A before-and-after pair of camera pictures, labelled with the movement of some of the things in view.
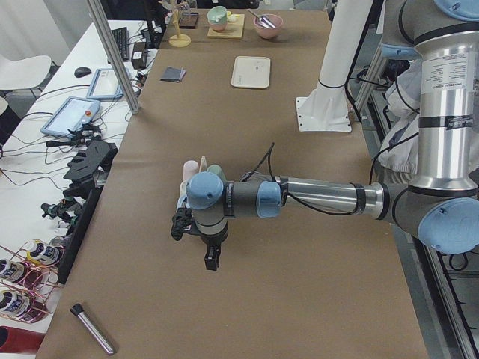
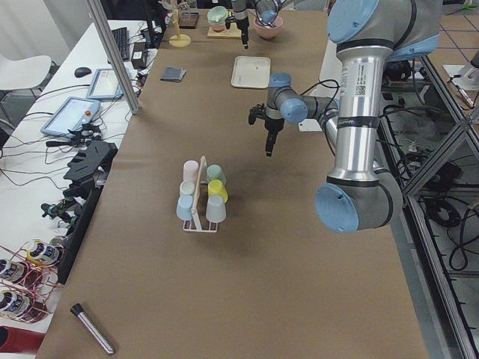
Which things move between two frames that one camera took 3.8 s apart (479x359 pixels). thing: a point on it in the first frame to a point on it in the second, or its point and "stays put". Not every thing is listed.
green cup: (216, 169) stays put
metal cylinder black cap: (77, 310) stays put
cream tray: (251, 72) stays put
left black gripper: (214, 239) to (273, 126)
